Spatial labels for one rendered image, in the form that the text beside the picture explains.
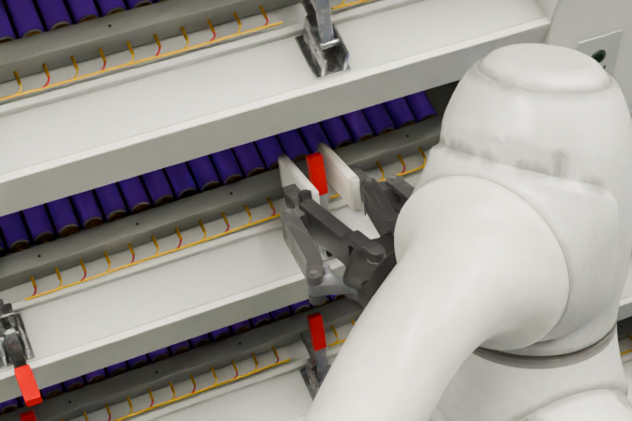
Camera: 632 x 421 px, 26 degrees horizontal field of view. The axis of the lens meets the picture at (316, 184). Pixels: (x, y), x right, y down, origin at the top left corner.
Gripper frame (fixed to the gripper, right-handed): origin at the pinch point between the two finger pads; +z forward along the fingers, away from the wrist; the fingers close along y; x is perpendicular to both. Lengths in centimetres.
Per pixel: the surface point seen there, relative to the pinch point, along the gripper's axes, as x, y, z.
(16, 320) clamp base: -4.1, -25.8, 0.2
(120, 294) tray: -5.8, -17.3, 1.8
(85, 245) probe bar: -1.8, -18.9, 4.0
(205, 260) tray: -5.5, -9.8, 2.3
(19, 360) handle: -5.2, -26.6, -3.2
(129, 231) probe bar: -1.8, -15.2, 4.0
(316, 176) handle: 0.7, -0.2, -0.2
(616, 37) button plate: 8.4, 24.2, -5.8
